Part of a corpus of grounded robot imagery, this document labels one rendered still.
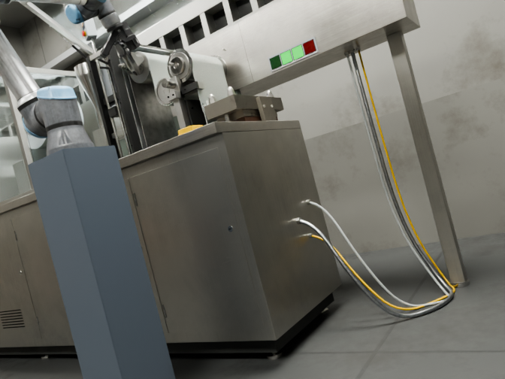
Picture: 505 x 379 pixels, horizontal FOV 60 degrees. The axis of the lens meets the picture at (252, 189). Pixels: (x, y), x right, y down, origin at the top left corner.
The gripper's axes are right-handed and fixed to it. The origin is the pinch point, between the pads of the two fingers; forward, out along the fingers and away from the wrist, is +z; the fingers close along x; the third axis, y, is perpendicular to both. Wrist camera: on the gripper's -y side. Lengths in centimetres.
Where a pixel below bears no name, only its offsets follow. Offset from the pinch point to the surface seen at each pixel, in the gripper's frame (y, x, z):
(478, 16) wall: 190, -37, 65
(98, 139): -16, 58, 24
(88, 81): -3, 62, -4
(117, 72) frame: -1.6, 15.8, -2.9
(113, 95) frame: -8.2, 17.5, 4.9
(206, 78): 24.7, -8.8, 16.5
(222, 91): 30.8, -6.0, 25.9
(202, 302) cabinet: -39, -42, 83
